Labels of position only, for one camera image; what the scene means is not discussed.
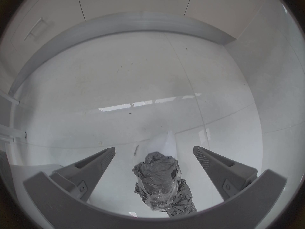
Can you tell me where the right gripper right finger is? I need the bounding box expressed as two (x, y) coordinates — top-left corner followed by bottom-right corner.
(193, 146), (258, 203)

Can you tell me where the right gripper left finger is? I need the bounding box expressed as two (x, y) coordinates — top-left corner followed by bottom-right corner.
(50, 147), (116, 201)

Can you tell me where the crumpled black plastic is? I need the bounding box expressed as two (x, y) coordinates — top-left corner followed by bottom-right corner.
(132, 152), (198, 218)

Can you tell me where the beige cabinet with metal handles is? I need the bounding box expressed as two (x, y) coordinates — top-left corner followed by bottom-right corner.
(0, 0), (286, 98)

